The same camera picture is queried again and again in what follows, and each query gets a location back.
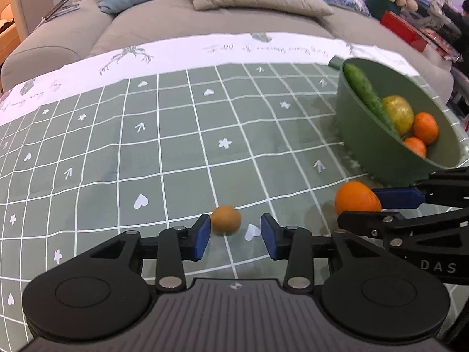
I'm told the person in background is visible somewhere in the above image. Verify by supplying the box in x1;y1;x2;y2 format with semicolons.
442;0;469;68

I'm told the green colander bowl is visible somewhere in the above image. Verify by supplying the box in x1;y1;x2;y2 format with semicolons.
329;56;468;186

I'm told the green grid tablecloth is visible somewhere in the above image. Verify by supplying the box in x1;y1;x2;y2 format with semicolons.
0;32;469;352

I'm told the orange tangerine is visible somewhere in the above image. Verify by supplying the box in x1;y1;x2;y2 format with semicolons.
412;112;440;145
335;180;382;215
403;137;427;158

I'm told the tablet on sofa arm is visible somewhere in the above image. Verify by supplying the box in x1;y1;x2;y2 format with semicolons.
36;0;79;29

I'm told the brown longan fruit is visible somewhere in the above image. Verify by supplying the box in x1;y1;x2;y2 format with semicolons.
211;205;242;235

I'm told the dark green bag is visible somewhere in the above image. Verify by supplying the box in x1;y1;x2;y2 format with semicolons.
365;0;401;21

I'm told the yellow-green pear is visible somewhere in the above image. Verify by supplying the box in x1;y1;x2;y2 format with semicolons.
382;95;414;137

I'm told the red box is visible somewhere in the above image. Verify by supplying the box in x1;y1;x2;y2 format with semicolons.
380;10;428;53

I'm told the beige sofa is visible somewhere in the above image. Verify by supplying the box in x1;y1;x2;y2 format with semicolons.
1;0;454;101

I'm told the green cucumber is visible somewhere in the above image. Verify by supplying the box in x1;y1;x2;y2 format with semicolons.
343;64;400;138

